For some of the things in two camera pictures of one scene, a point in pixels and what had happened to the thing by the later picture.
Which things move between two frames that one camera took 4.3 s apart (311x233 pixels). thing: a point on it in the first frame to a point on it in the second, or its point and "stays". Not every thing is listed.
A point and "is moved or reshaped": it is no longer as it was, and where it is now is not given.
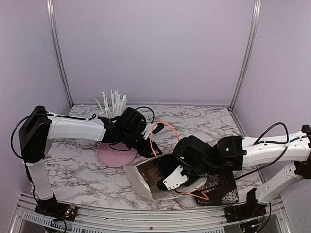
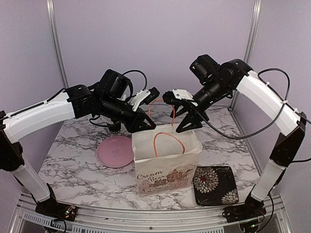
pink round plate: (115, 154) stays
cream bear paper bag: (144, 172) is moved or reshaped
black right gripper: (176, 160) to (189, 118)
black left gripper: (146, 151) to (140, 115)
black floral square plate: (218, 189) stays
